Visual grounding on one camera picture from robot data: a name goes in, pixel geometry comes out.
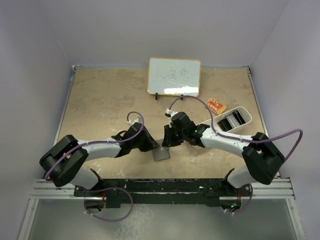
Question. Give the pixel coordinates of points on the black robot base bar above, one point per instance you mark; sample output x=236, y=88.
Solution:
x=211, y=192

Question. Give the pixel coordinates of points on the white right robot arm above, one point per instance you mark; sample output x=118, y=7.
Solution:
x=262, y=158

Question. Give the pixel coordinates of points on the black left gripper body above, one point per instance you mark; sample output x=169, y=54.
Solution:
x=144, y=144

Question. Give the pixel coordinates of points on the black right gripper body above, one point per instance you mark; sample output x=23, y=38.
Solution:
x=182, y=134

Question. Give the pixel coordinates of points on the white box with cards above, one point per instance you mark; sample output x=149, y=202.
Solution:
x=232, y=121

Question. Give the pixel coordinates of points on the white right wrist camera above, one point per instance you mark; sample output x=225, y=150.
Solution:
x=170, y=113

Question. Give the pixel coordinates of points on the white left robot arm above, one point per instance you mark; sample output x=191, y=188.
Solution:
x=63, y=163

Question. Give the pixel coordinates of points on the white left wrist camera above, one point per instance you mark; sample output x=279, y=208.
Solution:
x=131, y=122

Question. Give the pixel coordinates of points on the grey card holder wallet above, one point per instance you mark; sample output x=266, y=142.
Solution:
x=160, y=154

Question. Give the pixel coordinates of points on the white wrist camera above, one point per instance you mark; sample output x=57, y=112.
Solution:
x=131, y=122
x=170, y=113

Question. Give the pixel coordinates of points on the small whiteboard with writing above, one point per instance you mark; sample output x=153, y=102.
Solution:
x=173, y=76

